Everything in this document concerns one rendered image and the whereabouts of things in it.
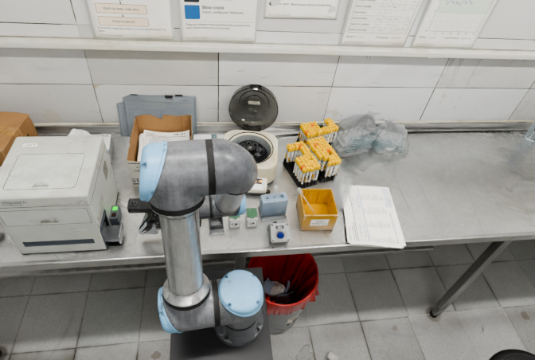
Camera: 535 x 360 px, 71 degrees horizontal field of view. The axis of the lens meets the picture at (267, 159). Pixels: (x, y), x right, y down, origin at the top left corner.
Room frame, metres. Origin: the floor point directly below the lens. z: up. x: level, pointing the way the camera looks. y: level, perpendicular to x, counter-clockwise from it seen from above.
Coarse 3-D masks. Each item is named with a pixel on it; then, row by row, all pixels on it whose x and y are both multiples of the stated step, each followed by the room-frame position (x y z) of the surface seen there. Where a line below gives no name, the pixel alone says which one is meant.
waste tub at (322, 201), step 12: (312, 192) 1.00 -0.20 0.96; (324, 192) 1.01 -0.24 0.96; (300, 204) 0.94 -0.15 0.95; (312, 204) 1.00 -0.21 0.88; (324, 204) 1.01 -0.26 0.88; (300, 216) 0.91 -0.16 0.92; (312, 216) 0.87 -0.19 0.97; (324, 216) 0.88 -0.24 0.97; (336, 216) 0.89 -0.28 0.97; (300, 228) 0.87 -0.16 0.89; (312, 228) 0.88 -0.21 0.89; (324, 228) 0.88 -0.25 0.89
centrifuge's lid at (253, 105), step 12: (252, 84) 1.34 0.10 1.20; (240, 96) 1.37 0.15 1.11; (252, 96) 1.39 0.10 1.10; (264, 96) 1.38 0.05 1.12; (228, 108) 1.31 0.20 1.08; (240, 108) 1.36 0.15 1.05; (252, 108) 1.38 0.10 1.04; (264, 108) 1.38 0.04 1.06; (276, 108) 1.36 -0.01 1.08; (240, 120) 1.34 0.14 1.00; (252, 120) 1.35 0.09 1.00; (264, 120) 1.35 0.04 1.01
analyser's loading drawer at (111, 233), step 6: (120, 222) 0.76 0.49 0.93; (108, 228) 0.74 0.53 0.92; (114, 228) 0.74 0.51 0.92; (120, 228) 0.73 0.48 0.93; (108, 234) 0.71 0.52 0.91; (114, 234) 0.72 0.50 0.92; (120, 234) 0.71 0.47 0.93; (108, 240) 0.69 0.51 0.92; (114, 240) 0.70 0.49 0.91; (120, 240) 0.70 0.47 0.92
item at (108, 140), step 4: (72, 132) 1.13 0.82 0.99; (76, 132) 1.13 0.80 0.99; (80, 132) 1.13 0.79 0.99; (84, 132) 1.14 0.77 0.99; (104, 136) 1.18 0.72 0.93; (108, 136) 1.19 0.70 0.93; (104, 140) 1.16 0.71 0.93; (108, 140) 1.16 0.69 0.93; (112, 140) 1.20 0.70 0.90; (108, 144) 1.14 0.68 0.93; (112, 144) 1.18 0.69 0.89; (108, 148) 1.11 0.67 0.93; (112, 148) 1.17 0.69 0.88; (108, 152) 1.09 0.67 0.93; (112, 152) 1.15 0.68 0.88
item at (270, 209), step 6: (282, 192) 0.97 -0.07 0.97; (264, 198) 0.92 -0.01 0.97; (270, 198) 0.93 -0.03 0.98; (276, 198) 0.93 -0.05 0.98; (282, 198) 0.93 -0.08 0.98; (264, 204) 0.90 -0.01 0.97; (270, 204) 0.91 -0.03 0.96; (276, 204) 0.92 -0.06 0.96; (282, 204) 0.93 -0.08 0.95; (264, 210) 0.90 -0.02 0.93; (270, 210) 0.91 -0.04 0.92; (276, 210) 0.92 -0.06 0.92; (282, 210) 0.93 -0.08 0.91; (264, 216) 0.90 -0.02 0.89; (270, 216) 0.91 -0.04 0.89; (276, 216) 0.92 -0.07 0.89; (282, 216) 0.92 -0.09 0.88
